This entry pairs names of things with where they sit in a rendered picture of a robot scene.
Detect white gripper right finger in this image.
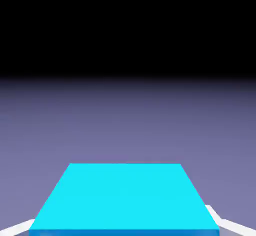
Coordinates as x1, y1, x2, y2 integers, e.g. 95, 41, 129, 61
204, 204, 256, 236

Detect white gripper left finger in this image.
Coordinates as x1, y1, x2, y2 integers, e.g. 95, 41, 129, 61
0, 218, 37, 236

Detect small cyan cube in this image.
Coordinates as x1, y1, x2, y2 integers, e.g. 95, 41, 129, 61
28, 163, 221, 236

